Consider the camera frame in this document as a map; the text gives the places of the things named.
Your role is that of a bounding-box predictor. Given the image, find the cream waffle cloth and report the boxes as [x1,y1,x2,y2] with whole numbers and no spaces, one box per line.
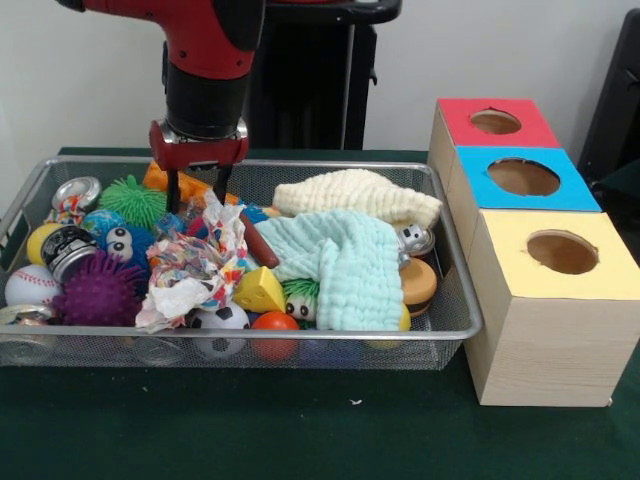
[272,168,444,226]

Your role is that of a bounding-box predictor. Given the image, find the dark green table cloth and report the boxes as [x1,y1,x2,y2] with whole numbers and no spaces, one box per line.
[0,145,640,480]

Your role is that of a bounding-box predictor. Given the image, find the brown sausage toy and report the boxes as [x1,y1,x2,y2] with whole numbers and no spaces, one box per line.
[239,214,280,269]

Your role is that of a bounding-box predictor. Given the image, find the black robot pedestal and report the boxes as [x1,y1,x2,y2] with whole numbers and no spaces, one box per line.
[249,0,404,150]

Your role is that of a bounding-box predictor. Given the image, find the purple spiky ball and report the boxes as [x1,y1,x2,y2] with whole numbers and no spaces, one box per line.
[52,251,151,327]

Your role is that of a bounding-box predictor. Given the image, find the yellow cheese wedge toy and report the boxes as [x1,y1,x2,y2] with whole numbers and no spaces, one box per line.
[232,266,286,314]

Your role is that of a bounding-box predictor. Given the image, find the wooden box with three holes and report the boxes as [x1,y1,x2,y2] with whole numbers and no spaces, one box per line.
[427,97,640,409]

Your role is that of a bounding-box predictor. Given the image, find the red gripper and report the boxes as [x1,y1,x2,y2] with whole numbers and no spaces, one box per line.
[148,118,250,214]

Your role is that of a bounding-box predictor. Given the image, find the blue spiky toy with eyes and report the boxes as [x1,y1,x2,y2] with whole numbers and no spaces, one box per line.
[97,224,157,269]

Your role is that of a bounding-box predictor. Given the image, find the black metal stand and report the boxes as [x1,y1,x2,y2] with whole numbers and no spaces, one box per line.
[577,7,640,201]

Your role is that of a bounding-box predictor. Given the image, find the black and white soccer ball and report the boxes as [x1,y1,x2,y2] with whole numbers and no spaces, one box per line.
[189,302,251,359]

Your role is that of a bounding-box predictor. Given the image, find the green spiky ball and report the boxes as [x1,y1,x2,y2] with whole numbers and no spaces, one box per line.
[97,174,169,224]

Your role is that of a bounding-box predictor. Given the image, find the metal mesh bin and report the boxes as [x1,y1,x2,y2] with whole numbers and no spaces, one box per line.
[0,155,484,372]

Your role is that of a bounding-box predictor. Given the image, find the clear plastic packet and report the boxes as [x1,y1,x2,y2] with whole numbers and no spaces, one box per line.
[154,199,204,237]

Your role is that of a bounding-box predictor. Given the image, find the white baseball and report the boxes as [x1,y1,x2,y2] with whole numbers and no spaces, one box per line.
[4,264,62,307]

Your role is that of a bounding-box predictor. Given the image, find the colourful polka dot cloth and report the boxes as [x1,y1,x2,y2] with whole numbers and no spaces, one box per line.
[134,189,251,334]

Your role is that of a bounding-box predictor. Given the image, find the mint green waffle cloth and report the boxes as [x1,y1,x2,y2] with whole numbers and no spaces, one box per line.
[254,209,406,331]

